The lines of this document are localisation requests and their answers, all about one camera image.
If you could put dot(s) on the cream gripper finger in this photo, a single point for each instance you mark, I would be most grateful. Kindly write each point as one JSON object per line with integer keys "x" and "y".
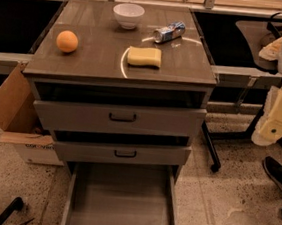
{"x": 269, "y": 127}

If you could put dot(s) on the orange fruit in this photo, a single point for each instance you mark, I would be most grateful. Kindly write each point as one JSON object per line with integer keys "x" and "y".
{"x": 67, "y": 41}

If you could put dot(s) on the grey top drawer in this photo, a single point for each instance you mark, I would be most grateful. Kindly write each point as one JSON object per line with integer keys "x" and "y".
{"x": 115, "y": 119}

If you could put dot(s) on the grey drawer cabinet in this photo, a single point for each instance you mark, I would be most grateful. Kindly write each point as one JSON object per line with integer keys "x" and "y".
{"x": 98, "y": 72}

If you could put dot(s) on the open grey bottom drawer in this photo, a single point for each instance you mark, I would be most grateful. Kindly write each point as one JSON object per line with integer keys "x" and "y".
{"x": 121, "y": 194}

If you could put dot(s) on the grey middle drawer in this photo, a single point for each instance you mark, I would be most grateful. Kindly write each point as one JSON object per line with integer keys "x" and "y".
{"x": 126, "y": 153}

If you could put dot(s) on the crushed blue soda can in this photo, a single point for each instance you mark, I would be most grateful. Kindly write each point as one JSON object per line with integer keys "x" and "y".
{"x": 170, "y": 32}

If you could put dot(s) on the yellow sponge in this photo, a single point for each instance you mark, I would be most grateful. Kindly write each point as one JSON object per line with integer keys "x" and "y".
{"x": 144, "y": 57}

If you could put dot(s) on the white ceramic bowl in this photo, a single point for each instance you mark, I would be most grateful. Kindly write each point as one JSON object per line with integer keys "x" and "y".
{"x": 128, "y": 15}

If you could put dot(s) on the brown cardboard box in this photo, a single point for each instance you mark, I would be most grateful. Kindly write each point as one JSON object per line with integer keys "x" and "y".
{"x": 20, "y": 124}

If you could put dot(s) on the black tool on floor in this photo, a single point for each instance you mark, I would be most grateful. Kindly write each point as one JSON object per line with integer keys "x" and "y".
{"x": 16, "y": 205}

